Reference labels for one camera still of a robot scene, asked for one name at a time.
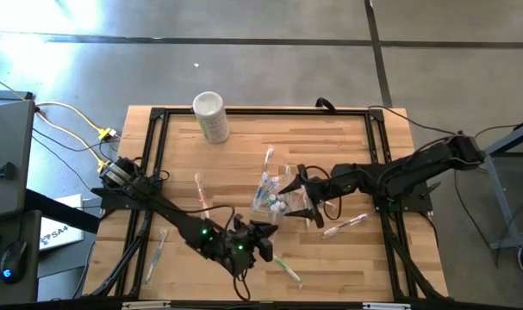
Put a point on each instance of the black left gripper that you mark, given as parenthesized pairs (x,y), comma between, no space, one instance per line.
(239,249)

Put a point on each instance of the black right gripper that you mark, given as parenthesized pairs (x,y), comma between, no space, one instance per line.
(323,187)

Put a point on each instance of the clear acrylic organizer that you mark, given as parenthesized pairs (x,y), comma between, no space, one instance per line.
(295,213)

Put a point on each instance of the light purple toothbrush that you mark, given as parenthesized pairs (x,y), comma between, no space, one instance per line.
(345,225)

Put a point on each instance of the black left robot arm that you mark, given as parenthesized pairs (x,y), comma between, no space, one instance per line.
(166,206)

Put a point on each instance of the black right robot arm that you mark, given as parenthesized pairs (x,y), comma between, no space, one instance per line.
(416,170)

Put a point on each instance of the white wipes canister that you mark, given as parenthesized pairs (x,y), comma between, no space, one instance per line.
(211,117)

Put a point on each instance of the white printed box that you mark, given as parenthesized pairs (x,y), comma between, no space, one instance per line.
(63,224)

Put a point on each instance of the black desk support bar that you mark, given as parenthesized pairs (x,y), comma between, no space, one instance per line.
(63,213)

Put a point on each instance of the black computer mouse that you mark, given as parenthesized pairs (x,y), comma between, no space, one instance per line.
(13,260)

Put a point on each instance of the grey desk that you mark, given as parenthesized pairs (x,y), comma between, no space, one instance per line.
(7,150)

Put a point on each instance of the black aluminium table frame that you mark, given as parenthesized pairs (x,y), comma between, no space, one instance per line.
(265,111)

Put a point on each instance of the white bracket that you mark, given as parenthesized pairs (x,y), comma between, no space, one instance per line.
(145,305)
(386,306)

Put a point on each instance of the blue steel frame table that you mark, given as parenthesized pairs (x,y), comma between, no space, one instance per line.
(502,144)

